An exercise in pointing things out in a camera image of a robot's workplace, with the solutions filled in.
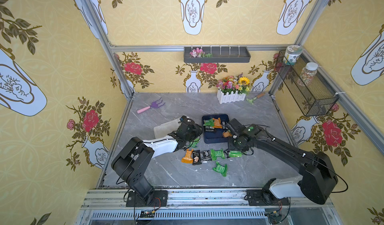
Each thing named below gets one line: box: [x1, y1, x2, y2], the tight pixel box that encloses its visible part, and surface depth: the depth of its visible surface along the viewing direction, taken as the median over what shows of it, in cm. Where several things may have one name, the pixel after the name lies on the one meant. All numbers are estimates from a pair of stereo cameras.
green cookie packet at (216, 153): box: [210, 148, 226, 161], surface depth 89 cm
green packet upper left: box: [203, 118, 215, 127], surface depth 102 cm
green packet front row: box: [213, 161, 228, 177], surface depth 84 cm
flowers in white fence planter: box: [216, 72, 251, 104], surface depth 108 cm
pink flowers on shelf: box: [189, 47, 213, 58], surface depth 89 cm
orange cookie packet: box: [181, 148, 194, 164], surface depth 89 cm
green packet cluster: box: [228, 150, 243, 158], surface depth 82 cm
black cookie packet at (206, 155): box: [200, 150, 212, 161], surface depth 89 cm
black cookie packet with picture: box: [192, 150, 202, 165], surface depth 88 cm
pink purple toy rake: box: [136, 97, 166, 114], surface depth 116 cm
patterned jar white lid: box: [283, 45, 303, 66], surface depth 87 cm
